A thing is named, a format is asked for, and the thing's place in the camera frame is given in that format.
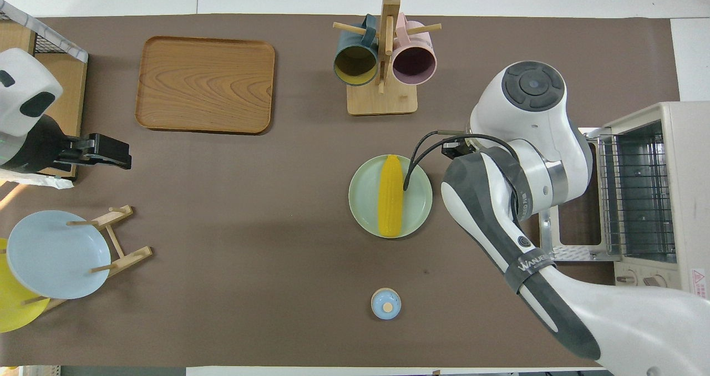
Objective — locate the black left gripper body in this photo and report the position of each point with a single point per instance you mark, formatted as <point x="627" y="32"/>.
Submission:
<point x="41" y="148"/>

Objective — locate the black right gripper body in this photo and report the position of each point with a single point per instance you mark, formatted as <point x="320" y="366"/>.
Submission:
<point x="459" y="147"/>

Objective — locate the pale green plate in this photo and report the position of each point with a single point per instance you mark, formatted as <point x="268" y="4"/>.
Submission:
<point x="419" y="198"/>

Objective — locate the yellow corn cob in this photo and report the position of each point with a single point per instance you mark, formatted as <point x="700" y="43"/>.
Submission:
<point x="390" y="196"/>

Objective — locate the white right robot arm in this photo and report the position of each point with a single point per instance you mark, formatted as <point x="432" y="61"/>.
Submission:
<point x="532" y="137"/>

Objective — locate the white toaster oven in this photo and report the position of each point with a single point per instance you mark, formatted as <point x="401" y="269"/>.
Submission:
<point x="688" y="187"/>

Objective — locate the wooden mug rack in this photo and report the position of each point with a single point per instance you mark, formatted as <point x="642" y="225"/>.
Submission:
<point x="383" y="101"/>

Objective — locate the pink mug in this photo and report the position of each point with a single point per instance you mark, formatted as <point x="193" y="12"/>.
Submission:
<point x="415" y="62"/>

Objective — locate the wooden plate rack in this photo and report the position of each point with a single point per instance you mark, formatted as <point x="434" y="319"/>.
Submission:
<point x="125" y="257"/>

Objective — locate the light blue plate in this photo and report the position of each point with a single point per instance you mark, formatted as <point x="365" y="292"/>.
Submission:
<point x="55" y="254"/>

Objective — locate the wooden serving tray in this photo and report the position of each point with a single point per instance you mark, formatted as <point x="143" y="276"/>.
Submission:
<point x="205" y="85"/>

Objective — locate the dark teal mug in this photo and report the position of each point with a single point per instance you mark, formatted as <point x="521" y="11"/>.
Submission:
<point x="355" y="65"/>

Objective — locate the brown table mat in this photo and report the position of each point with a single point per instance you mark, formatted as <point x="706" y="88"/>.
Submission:
<point x="249" y="198"/>

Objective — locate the yellow plate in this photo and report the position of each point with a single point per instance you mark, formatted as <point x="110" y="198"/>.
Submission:
<point x="14" y="309"/>

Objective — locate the small blue round bell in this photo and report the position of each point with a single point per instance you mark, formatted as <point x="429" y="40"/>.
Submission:
<point x="386" y="304"/>

